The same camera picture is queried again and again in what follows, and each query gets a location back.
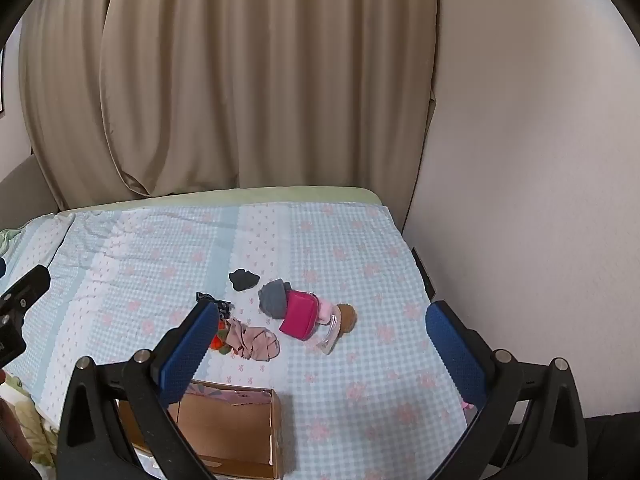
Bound beige headboard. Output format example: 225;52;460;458
0;155;60;230

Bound grey fluffy sock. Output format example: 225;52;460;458
258;278;291;320

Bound dusty pink strap garment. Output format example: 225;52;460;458
224;318;280;362

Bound orange pompom toy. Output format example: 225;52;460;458
209;320;231;356

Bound pink knit cloth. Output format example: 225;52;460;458
318;298;334;325

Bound black scrunchie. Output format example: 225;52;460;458
228;269;260;292

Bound floral green blanket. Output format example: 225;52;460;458
1;375;58;476

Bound magenta pouch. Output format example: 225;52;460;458
279;289;320;341

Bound green mattress sheet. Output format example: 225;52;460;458
66;185;382;214

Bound brown knit slipper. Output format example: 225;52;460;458
317;304;357;356

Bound cardboard box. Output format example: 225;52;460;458
117;378;284;480

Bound blue checkered floral bedspread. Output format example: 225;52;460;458
9;203;465;479

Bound pillow in checkered case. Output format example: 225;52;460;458
1;214;75;290

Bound beige curtain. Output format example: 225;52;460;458
20;0;438;221

